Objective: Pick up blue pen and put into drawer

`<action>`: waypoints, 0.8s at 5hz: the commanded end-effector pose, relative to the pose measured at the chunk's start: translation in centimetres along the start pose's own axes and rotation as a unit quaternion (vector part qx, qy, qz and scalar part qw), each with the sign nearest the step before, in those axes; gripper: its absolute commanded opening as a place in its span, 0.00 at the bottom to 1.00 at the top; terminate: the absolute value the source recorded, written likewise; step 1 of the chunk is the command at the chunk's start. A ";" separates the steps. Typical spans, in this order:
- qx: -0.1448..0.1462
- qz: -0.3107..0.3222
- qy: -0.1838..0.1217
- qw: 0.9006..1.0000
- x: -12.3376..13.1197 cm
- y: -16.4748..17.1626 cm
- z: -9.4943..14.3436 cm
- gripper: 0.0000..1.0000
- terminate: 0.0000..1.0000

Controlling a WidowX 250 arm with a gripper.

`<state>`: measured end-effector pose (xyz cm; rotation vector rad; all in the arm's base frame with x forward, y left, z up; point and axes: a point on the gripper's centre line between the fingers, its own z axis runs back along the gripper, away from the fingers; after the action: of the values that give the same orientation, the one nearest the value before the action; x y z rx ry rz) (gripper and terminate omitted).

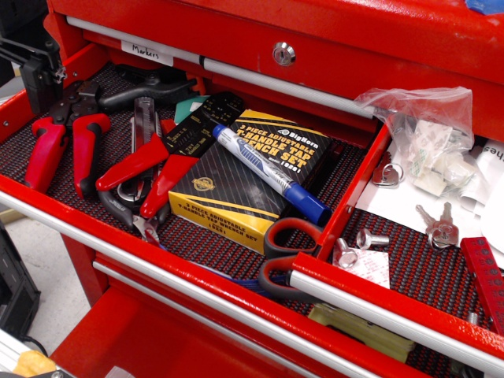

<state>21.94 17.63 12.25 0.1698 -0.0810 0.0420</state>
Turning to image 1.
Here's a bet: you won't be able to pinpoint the white markers label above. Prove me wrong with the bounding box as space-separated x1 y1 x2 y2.
120 40 173 66

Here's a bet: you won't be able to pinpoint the blue and white marker pen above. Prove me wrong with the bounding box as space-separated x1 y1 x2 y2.
213 124 332 227

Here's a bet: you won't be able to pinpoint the black yellow tap wrench box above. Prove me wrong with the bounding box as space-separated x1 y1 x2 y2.
169 109 333 253

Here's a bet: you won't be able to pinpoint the white adhesive pad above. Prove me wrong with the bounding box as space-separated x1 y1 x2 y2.
349 249 391 289

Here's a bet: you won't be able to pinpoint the green plastic card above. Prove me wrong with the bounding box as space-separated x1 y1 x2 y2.
174 95 209 124

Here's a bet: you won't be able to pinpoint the black clamp tool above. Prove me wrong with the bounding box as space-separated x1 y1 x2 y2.
98 65 206 113

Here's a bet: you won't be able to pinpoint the silver hex bolt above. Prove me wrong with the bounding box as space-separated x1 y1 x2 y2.
332 238 358 269

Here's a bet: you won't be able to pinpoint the red metal ruler block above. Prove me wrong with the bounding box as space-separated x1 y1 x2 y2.
460 237 503 335

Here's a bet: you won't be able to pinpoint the white paper sheet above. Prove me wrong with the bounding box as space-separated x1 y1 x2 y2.
356 139 503 268

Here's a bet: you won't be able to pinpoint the red handled crimping pliers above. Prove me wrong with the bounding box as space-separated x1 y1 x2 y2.
24 80 111 198

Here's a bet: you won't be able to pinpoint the red handled wire stripper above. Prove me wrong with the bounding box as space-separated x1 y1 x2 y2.
96 91 244 218

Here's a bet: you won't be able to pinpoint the black equipment case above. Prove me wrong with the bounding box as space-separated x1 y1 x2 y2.
1 224 41 339

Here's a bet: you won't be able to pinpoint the red black handled scissors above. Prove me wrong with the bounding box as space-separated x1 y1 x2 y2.
258 217 324 303

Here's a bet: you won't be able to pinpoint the small open red drawer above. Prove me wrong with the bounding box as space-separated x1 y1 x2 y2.
291 128 503 377

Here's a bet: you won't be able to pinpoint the red tool cabinet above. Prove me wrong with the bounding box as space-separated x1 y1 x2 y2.
43 0 504 378

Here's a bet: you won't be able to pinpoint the silver key bunch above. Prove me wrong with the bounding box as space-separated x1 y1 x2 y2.
416 202 459 250

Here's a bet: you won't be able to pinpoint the grey handled cutting pliers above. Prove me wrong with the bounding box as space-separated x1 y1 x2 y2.
98 178 171 248

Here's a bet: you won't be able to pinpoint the silver cabinet lock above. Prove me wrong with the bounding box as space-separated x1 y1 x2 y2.
272 42 296 66

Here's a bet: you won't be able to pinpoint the clear plastic bag with parts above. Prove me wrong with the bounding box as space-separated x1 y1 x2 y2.
355 87 476 197

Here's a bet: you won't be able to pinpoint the silver ring hook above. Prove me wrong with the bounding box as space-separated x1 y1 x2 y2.
371 163 404 188

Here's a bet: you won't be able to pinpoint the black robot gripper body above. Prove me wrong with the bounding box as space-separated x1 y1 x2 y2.
1 35 66 114

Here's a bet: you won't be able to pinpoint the large open red drawer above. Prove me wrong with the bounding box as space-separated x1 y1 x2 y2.
0 42 385 378

